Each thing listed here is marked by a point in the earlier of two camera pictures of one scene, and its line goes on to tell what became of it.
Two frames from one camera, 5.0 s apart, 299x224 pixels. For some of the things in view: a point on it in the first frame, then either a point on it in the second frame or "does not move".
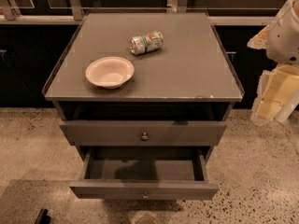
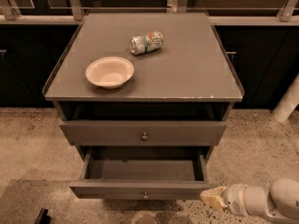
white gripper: x=284 y=37 -> x=234 y=195
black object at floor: x=43 y=217 does not move
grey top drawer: x=141 y=133 does not move
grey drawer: x=149 y=174 does not move
